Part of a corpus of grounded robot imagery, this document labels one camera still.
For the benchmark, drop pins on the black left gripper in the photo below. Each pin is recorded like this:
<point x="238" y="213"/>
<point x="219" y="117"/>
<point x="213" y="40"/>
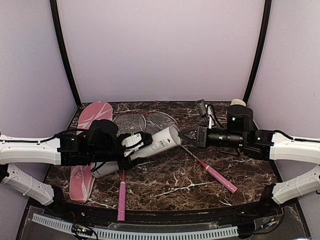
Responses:
<point x="130" y="164"/>

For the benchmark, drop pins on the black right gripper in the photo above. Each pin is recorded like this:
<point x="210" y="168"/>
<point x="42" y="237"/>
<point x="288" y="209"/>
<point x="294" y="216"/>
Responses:
<point x="201" y="139"/>

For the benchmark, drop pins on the white shuttlecock tube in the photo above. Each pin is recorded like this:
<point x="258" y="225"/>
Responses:
<point x="162" y="141"/>

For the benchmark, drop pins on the clear plastic tube lid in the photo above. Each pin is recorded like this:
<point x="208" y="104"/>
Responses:
<point x="174" y="132"/>

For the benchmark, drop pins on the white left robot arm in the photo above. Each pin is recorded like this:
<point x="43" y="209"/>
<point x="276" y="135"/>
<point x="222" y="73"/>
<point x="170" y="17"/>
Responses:
<point x="32" y="150"/>

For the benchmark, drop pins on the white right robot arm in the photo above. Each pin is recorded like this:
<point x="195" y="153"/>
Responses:
<point x="262" y="145"/>

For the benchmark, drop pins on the cream ceramic mug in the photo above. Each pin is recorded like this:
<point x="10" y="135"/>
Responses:
<point x="239" y="102"/>

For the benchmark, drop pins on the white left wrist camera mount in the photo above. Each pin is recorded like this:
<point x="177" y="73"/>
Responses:
<point x="135" y="141"/>

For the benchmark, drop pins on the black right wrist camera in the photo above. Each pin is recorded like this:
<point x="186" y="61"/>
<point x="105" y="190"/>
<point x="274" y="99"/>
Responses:
<point x="206" y="111"/>

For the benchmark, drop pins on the right pink-handled badminton racket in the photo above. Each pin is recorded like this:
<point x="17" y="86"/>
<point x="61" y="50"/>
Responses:
<point x="157" y="121"/>

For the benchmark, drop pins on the pink-handled badminton racket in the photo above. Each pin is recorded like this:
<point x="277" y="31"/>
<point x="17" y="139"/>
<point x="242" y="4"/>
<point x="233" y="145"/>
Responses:
<point x="128" y="122"/>
<point x="157" y="121"/>

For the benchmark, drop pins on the left pink-handled badminton racket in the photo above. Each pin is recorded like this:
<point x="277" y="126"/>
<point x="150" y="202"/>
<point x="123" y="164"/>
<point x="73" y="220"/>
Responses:
<point x="128" y="122"/>

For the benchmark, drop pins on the black front table rail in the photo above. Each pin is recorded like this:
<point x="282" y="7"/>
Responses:
<point x="224" y="215"/>

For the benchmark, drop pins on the white slotted cable duct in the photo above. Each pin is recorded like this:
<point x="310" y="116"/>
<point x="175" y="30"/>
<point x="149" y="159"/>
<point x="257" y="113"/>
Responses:
<point x="99" y="233"/>

